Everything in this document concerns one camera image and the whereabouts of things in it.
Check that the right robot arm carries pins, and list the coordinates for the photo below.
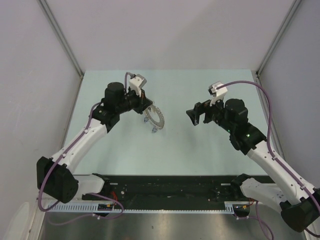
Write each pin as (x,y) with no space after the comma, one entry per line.
(296,199)

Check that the white slotted cable duct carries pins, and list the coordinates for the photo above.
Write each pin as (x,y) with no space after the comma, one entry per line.
(101,207)

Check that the right aluminium frame post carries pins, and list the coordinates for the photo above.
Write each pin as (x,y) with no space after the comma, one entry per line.
(279,35)

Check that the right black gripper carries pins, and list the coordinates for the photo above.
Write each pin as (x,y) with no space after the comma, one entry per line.
(201,108)

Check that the left aluminium frame post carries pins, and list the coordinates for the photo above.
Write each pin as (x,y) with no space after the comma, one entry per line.
(57,30)

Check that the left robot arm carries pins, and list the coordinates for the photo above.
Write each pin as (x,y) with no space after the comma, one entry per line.
(55,175)

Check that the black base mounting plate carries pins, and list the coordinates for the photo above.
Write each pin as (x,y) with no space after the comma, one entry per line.
(176,192)

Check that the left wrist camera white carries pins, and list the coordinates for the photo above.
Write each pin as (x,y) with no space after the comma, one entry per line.
(136,83)

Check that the aluminium frame post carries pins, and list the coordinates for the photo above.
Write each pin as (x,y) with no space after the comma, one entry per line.
(57,30)
(279,35)

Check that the metal key organizer ring disc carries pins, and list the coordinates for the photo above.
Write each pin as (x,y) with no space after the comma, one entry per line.
(154,116)

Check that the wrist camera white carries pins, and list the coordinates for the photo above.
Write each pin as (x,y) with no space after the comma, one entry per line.
(217,91)
(136,83)

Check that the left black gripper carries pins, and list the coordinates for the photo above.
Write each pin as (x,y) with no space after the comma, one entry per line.
(142,102)

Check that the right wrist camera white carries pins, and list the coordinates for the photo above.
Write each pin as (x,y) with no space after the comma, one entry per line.
(217,91)

